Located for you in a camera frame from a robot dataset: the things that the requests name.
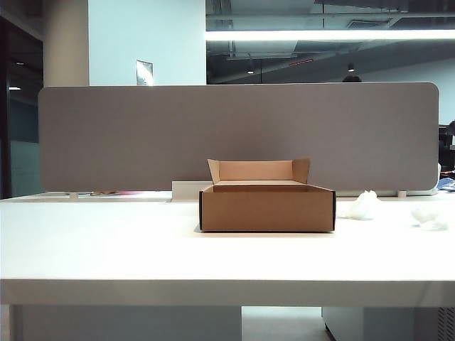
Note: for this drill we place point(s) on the dark seated person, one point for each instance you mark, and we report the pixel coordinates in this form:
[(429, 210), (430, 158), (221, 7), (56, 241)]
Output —
[(448, 142)]

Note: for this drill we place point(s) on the white paper ball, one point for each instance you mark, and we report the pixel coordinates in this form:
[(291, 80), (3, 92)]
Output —
[(362, 206), (428, 217)]

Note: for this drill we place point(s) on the brown cardboard box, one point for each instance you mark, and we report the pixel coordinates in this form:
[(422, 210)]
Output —
[(266, 213)]

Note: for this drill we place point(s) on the grey fabric desk divider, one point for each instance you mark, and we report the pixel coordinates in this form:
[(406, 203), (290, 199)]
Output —
[(142, 135)]

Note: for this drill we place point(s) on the pink flat item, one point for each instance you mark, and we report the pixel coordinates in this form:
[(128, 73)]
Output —
[(129, 192)]

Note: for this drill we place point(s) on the grey desk leg panel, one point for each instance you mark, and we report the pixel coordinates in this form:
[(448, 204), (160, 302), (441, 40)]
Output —
[(124, 323)]

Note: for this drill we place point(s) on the long ceiling light strip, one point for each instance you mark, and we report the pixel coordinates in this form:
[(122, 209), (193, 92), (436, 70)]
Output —
[(320, 35)]

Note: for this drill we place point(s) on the black pendant spotlight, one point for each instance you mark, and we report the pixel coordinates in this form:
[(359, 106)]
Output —
[(250, 69), (351, 67)]

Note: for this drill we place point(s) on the blue cloth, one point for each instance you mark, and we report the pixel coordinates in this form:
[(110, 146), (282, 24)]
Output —
[(447, 185)]

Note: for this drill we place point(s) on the brown flat item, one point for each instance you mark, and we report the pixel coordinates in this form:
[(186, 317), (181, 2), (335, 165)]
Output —
[(103, 193)]

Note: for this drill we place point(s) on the dark-haired person head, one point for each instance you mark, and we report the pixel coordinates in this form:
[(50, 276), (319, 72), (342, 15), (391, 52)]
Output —
[(352, 78)]

